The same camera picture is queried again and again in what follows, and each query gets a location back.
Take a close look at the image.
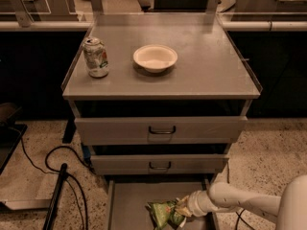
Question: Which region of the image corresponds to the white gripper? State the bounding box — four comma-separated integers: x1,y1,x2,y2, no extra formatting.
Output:
175,191,213,218

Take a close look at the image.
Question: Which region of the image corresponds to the green jalapeno chip bag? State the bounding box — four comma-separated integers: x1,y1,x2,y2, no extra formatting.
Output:
148,200,186,230

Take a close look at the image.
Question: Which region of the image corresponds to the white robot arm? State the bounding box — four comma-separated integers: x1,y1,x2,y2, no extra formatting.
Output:
176,175,307,230

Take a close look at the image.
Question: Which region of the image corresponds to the bottom grey drawer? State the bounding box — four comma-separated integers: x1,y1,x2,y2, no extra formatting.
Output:
105,181,206,230

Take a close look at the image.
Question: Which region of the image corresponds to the grey drawer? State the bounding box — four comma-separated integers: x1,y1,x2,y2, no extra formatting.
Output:
75,116,248,146
91,154,228,175
105,181,206,230

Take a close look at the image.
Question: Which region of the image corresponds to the middle grey drawer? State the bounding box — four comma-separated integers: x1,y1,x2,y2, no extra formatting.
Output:
91,154,228,175

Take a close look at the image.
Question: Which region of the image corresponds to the top grey drawer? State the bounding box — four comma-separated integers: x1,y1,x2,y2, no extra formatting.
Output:
75,116,248,146

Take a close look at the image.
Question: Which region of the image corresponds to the grey drawer cabinet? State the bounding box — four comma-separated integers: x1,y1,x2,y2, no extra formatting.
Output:
63,13,261,230

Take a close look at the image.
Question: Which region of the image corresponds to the black metal bar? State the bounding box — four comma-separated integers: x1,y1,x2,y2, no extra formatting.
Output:
43,163,67,230

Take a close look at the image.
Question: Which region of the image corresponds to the crushed soda can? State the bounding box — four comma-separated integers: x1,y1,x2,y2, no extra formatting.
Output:
83,36,109,78

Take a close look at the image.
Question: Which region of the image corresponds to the black floor cable right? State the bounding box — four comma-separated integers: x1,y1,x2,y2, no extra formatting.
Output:
225,163,257,230

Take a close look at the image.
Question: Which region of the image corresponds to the black floor cable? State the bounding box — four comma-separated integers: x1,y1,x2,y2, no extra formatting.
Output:
225,163,257,230
12,126,96,230

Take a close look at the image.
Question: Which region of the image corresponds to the black floor cable left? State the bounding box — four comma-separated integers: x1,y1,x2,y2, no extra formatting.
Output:
12,126,96,230

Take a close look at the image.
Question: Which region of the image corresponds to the white horizontal rail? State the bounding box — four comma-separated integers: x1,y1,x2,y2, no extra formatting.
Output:
0,20,307,33

